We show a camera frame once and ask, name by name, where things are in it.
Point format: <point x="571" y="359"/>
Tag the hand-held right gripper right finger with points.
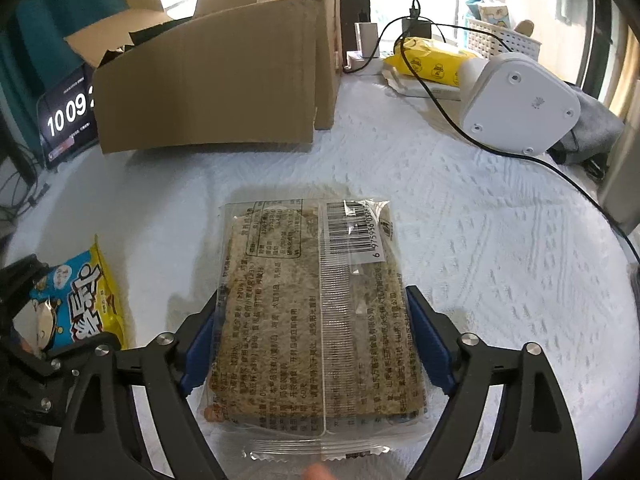
<point x="430" y="340"/>

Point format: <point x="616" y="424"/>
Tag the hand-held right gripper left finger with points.
<point x="197" y="355"/>

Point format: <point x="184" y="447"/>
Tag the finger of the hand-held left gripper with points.
<point x="22" y="277"/>
<point x="65" y="355"/>

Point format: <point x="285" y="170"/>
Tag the blue cartoon snack packet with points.
<point x="75" y="300"/>

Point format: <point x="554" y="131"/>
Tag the cardboard box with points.
<point x="210" y="90"/>

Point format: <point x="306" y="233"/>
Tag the person's right hand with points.
<point x="318" y="459"/>

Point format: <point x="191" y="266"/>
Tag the black tablet clock display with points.
<point x="65" y="120"/>

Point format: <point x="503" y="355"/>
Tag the steel tumbler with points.
<point x="622" y="180"/>

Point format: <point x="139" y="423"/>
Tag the white plastic device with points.
<point x="520" y="100"/>

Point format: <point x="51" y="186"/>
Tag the teal curtain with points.
<point x="50" y="10"/>

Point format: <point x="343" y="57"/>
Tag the grey pouch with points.
<point x="595" y="125"/>

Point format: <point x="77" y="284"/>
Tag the yellow duck print pack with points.
<point x="435" y="62"/>

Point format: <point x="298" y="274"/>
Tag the white power strip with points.
<point x="360" y="64"/>

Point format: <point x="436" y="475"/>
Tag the white charger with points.
<point x="367" y="39"/>

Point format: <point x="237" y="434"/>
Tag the white plastic basket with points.
<point x="500" y="40"/>

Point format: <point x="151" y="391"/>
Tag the black charger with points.
<point x="416" y="24"/>

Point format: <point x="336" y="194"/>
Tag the green carton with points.
<point x="492" y="14"/>

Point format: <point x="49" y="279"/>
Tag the black window frame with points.
<point x="357" y="0"/>

